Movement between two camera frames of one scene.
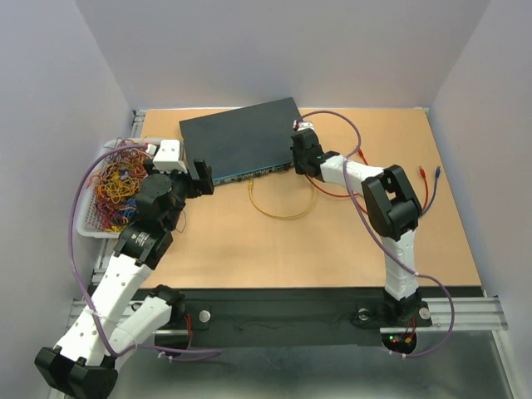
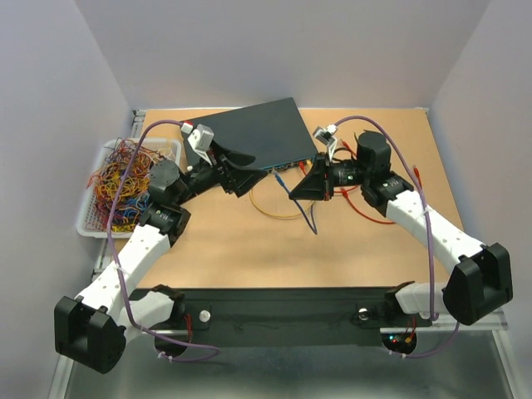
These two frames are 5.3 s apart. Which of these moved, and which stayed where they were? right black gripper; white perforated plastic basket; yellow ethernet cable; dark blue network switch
Moved: right black gripper
Stayed: yellow ethernet cable; dark blue network switch; white perforated plastic basket
